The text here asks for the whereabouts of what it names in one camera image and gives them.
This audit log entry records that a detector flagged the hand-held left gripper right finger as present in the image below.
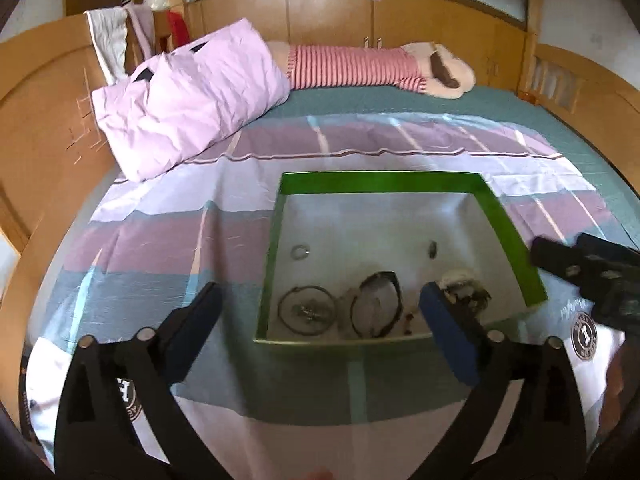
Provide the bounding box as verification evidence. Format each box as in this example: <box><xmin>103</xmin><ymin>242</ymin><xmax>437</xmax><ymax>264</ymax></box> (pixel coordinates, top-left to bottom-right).
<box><xmin>407</xmin><ymin>281</ymin><xmax>587</xmax><ymax>480</ymax></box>

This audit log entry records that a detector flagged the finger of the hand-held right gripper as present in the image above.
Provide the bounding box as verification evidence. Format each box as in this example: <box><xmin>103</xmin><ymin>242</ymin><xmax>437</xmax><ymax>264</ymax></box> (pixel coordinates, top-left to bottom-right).
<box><xmin>530</xmin><ymin>236</ymin><xmax>598</xmax><ymax>295</ymax></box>

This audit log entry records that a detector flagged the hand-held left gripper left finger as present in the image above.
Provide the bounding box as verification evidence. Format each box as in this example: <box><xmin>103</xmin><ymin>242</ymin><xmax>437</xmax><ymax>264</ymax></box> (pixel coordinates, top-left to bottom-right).
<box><xmin>54</xmin><ymin>281</ymin><xmax>236</xmax><ymax>480</ymax></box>

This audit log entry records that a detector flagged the metal bangle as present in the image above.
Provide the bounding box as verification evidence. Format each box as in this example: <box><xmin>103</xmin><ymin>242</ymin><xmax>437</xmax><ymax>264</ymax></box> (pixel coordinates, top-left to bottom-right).
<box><xmin>277</xmin><ymin>285</ymin><xmax>337</xmax><ymax>336</ymax></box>

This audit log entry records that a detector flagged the silver charm trinket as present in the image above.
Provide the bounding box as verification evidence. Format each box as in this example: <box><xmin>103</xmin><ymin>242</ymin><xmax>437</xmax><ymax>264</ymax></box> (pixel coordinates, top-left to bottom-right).
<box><xmin>294</xmin><ymin>301</ymin><xmax>327</xmax><ymax>324</ymax></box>

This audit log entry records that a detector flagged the green cardboard box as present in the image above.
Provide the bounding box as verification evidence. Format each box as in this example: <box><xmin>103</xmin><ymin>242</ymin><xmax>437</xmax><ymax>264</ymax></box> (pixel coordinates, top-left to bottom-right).
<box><xmin>252</xmin><ymin>171</ymin><xmax>548</xmax><ymax>350</ymax></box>

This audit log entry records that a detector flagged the beige wristwatch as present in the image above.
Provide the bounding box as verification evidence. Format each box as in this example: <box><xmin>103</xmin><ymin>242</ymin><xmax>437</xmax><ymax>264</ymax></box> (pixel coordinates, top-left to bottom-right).
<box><xmin>439</xmin><ymin>269</ymin><xmax>481</xmax><ymax>301</ymax></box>

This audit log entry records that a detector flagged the black wristwatch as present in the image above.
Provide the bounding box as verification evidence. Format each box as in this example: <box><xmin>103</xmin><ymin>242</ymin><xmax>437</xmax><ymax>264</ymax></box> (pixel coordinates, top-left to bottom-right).
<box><xmin>350</xmin><ymin>270</ymin><xmax>402</xmax><ymax>338</ymax></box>

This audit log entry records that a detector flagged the pink pillow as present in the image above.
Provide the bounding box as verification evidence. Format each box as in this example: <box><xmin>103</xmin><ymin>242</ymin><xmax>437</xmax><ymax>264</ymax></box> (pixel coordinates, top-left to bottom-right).
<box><xmin>91</xmin><ymin>17</ymin><xmax>292</xmax><ymax>183</ymax></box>

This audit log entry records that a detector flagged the wooden headboard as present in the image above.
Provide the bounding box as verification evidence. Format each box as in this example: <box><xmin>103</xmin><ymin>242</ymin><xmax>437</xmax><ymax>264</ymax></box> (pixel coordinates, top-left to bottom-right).
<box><xmin>0</xmin><ymin>12</ymin><xmax>131</xmax><ymax>411</ymax></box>

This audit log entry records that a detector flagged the striped plush toy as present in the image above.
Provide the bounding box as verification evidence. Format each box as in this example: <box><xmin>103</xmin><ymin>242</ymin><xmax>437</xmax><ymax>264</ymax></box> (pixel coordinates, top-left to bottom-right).
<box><xmin>265</xmin><ymin>41</ymin><xmax>476</xmax><ymax>100</ymax></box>

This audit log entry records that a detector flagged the white hanging towel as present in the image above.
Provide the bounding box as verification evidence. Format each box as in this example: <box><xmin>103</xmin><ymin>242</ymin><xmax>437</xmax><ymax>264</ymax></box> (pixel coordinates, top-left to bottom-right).
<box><xmin>86</xmin><ymin>6</ymin><xmax>130</xmax><ymax>86</ymax></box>

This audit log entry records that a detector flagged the red cloth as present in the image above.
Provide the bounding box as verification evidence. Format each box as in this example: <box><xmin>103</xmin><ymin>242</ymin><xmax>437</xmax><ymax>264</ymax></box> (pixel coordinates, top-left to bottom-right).
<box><xmin>166</xmin><ymin>10</ymin><xmax>192</xmax><ymax>47</ymax></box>

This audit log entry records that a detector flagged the pink hanging cloth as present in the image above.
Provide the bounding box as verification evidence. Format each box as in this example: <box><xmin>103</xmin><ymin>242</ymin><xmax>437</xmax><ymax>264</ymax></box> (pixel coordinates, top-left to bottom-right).
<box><xmin>125</xmin><ymin>1</ymin><xmax>157</xmax><ymax>58</ymax></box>

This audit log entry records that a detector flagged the wooden slatted bed rail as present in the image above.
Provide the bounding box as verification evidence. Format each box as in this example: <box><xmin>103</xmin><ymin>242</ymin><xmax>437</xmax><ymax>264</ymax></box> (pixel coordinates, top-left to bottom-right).
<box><xmin>520</xmin><ymin>42</ymin><xmax>640</xmax><ymax>176</ymax></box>

